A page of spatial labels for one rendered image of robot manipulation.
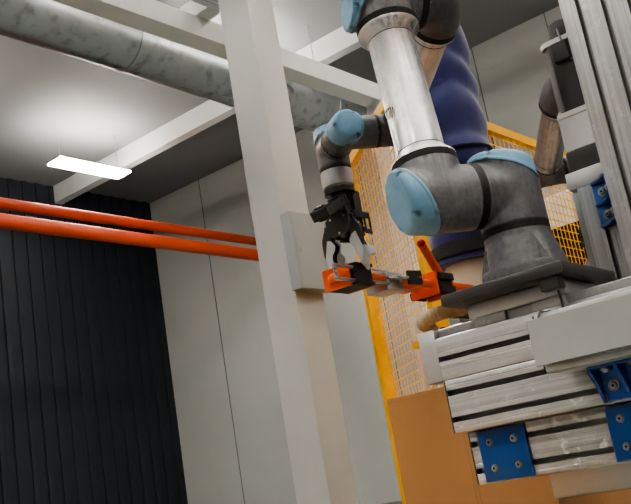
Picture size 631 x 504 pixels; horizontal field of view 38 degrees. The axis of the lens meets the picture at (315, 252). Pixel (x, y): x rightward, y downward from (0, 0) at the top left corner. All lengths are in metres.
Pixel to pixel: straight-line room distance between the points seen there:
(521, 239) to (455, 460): 0.83
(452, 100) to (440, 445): 0.95
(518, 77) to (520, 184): 10.94
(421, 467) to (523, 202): 0.92
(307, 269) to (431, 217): 1.88
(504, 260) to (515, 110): 10.89
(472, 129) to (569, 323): 1.30
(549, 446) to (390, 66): 0.70
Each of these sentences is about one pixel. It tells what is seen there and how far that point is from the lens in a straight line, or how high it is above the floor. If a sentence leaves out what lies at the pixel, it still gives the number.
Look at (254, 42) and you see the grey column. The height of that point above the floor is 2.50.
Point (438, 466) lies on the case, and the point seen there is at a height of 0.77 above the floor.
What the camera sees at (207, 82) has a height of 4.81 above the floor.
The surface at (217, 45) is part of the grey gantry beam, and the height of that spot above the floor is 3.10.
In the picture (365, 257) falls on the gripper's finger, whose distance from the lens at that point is 2.01.
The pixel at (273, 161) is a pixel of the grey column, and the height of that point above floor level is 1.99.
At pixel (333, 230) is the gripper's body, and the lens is 2.06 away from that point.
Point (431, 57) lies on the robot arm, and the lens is 1.87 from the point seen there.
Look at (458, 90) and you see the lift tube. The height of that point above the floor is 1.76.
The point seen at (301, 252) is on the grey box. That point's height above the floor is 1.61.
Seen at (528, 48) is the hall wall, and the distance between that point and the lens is 12.54.
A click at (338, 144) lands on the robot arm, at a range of 2.01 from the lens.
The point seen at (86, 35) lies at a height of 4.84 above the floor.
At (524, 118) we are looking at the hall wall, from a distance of 12.31.
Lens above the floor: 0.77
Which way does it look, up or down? 14 degrees up
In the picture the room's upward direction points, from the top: 10 degrees counter-clockwise
